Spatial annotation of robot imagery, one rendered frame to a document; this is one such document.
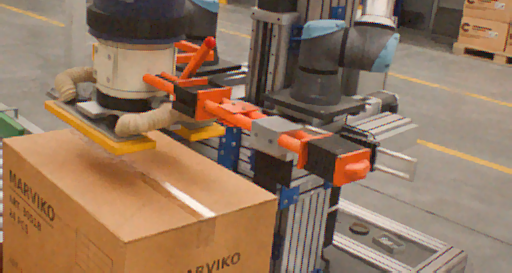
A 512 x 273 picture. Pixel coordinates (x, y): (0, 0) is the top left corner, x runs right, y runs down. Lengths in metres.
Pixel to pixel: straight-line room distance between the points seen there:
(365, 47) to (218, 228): 0.71
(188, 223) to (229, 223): 0.11
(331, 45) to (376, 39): 0.12
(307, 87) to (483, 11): 7.00
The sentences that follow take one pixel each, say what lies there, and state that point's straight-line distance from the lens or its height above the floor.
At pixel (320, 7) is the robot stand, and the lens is 2.07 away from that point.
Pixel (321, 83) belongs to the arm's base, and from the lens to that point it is 1.86.
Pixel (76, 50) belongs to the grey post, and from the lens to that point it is 5.14.
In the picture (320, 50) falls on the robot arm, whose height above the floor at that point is 1.19.
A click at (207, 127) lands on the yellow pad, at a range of 1.46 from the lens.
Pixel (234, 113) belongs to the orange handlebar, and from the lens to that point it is 1.17.
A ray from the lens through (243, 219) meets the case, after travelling 1.42.
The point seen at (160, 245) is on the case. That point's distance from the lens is 1.29.
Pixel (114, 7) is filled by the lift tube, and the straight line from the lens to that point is 1.36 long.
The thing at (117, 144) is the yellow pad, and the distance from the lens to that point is 1.33.
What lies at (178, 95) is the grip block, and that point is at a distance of 1.28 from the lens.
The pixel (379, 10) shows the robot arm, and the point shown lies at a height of 1.32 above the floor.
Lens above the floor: 1.55
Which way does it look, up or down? 16 degrees down
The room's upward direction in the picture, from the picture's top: 5 degrees clockwise
